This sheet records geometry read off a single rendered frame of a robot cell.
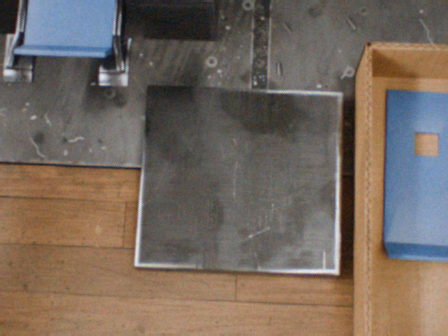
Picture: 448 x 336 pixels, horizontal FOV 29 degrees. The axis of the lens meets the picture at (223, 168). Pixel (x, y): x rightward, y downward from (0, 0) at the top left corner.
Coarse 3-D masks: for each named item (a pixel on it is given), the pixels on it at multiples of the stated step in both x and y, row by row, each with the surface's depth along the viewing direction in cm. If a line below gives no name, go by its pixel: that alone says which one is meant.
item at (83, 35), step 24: (48, 0) 71; (72, 0) 71; (96, 0) 71; (48, 24) 70; (72, 24) 70; (96, 24) 70; (24, 48) 67; (48, 48) 68; (72, 48) 68; (96, 48) 69
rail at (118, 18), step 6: (120, 0) 70; (120, 6) 70; (114, 12) 70; (120, 12) 70; (114, 18) 70; (120, 18) 70; (114, 24) 70; (120, 24) 70; (114, 30) 70; (120, 30) 70; (120, 36) 70
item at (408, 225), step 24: (408, 96) 76; (432, 96) 76; (408, 120) 76; (432, 120) 76; (408, 144) 75; (408, 168) 75; (432, 168) 75; (384, 192) 74; (408, 192) 74; (432, 192) 74; (384, 216) 74; (408, 216) 74; (432, 216) 74; (384, 240) 73; (408, 240) 73; (432, 240) 73
